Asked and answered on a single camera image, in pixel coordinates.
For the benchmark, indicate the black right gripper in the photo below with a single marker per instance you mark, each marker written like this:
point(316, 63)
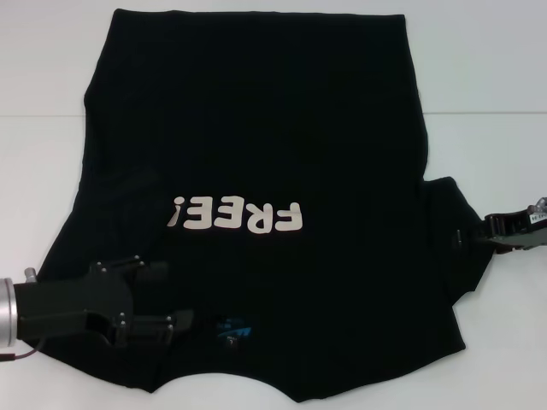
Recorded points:
point(532, 230)

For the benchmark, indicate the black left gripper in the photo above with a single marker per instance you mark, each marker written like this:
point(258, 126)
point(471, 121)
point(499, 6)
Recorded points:
point(64, 303)

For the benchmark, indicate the black t-shirt with FREE print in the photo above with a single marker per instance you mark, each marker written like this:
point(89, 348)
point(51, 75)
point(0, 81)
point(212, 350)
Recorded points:
point(256, 128)

